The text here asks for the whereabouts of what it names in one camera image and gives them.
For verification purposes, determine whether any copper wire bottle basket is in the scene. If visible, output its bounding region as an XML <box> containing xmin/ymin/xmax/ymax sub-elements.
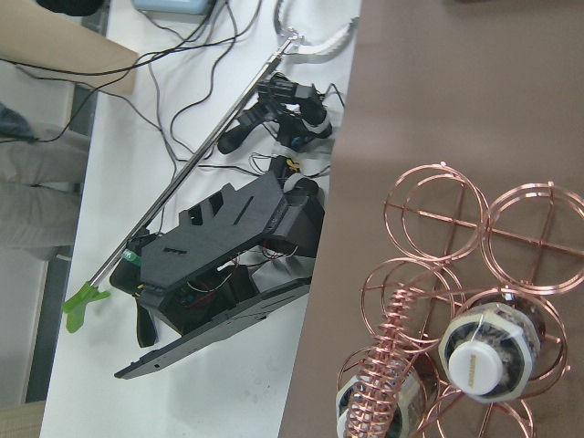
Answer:
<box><xmin>337</xmin><ymin>162</ymin><xmax>583</xmax><ymax>437</ymax></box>

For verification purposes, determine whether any tea bottle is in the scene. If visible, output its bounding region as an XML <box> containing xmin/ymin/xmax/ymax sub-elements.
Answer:
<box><xmin>336</xmin><ymin>361</ymin><xmax>438</xmax><ymax>437</ymax></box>
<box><xmin>438</xmin><ymin>293</ymin><xmax>546</xmax><ymax>403</ymax></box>

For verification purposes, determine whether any black plastic gripper assembly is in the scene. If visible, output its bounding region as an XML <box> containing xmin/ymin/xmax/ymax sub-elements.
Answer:
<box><xmin>109</xmin><ymin>156</ymin><xmax>324</xmax><ymax>380</ymax></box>

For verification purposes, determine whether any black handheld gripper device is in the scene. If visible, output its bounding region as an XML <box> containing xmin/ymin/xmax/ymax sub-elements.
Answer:
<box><xmin>217</xmin><ymin>73</ymin><xmax>332</xmax><ymax>154</ymax></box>

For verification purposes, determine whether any metal rod green tip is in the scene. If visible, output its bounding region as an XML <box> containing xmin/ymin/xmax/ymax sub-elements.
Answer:
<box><xmin>62</xmin><ymin>31</ymin><xmax>302</xmax><ymax>333</ymax></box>

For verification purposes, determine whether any blue teach pendant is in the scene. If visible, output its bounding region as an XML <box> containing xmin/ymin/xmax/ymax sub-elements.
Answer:
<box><xmin>132</xmin><ymin>0</ymin><xmax>211</xmax><ymax>16</ymax></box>

